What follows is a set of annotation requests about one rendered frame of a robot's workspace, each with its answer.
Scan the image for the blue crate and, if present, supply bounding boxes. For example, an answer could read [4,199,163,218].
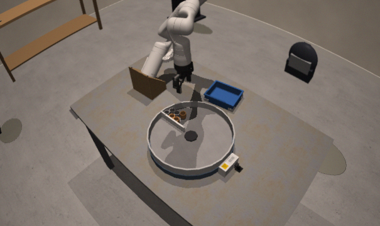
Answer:
[204,80,244,112]

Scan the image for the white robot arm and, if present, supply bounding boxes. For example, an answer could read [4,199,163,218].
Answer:
[141,0,207,78]

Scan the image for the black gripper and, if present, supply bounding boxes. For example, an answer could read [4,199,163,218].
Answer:
[173,62,193,94]

